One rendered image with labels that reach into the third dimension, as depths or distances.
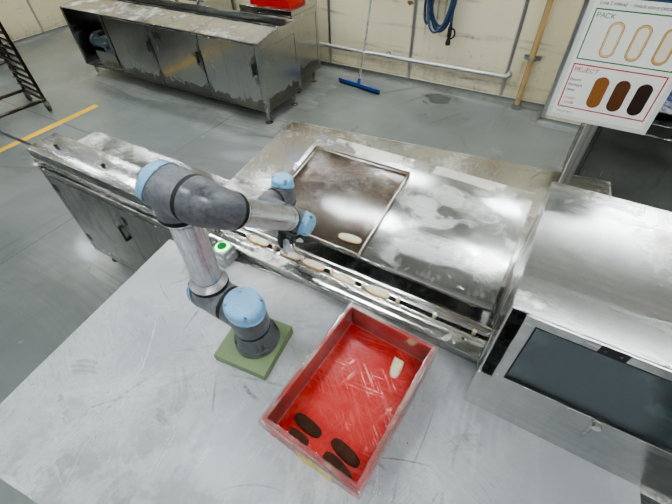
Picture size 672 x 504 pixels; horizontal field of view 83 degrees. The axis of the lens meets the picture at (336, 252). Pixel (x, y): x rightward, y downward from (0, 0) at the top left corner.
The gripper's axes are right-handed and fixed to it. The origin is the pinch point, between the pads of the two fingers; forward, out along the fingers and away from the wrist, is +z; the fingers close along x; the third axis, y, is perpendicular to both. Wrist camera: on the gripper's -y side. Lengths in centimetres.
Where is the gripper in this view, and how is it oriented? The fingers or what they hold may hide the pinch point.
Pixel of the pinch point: (288, 248)
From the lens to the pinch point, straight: 156.1
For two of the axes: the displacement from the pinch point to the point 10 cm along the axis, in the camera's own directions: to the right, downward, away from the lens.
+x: 5.0, -6.3, 5.9
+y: 8.6, 3.5, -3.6
